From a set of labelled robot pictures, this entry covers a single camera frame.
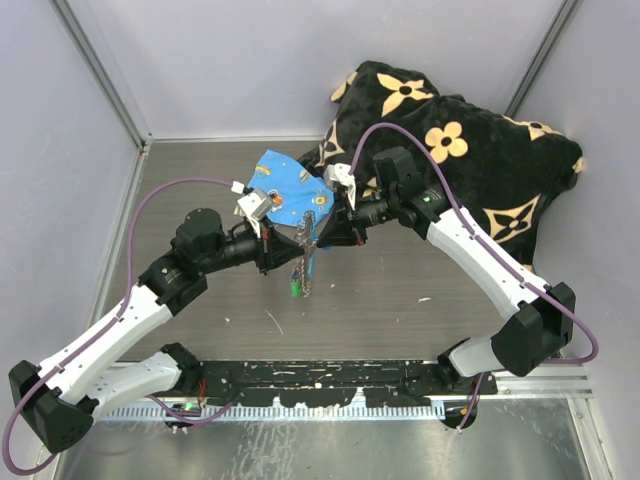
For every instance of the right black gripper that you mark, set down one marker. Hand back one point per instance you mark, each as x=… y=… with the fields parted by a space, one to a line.
x=338 y=230

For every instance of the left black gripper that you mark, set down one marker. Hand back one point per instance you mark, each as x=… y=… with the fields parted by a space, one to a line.
x=274 y=248

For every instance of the white blue large keyring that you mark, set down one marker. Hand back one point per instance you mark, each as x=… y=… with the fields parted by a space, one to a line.
x=305 y=236

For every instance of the bunch of coloured keys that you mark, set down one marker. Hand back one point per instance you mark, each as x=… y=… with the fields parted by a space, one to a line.
x=297 y=283

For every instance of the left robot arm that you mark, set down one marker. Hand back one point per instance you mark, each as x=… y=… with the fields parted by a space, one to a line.
x=63 y=396

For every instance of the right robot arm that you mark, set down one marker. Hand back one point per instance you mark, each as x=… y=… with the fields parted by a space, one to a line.
x=537 y=316

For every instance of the blue space print cloth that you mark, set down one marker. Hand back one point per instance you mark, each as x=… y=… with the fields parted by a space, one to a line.
x=293 y=189

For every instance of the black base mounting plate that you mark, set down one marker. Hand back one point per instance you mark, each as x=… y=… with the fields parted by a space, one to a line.
x=394 y=383

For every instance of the black floral plush pillow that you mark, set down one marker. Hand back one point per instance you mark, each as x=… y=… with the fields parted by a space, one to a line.
x=505 y=172

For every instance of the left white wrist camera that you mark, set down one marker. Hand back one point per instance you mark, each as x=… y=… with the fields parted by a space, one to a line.
x=253 y=205

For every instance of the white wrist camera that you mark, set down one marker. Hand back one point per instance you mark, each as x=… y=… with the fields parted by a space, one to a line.
x=253 y=205
x=338 y=175

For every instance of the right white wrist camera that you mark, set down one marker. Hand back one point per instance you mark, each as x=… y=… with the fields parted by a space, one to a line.
x=338 y=175

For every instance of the slotted cable duct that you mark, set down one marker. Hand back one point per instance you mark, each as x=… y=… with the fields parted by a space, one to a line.
x=147 y=411

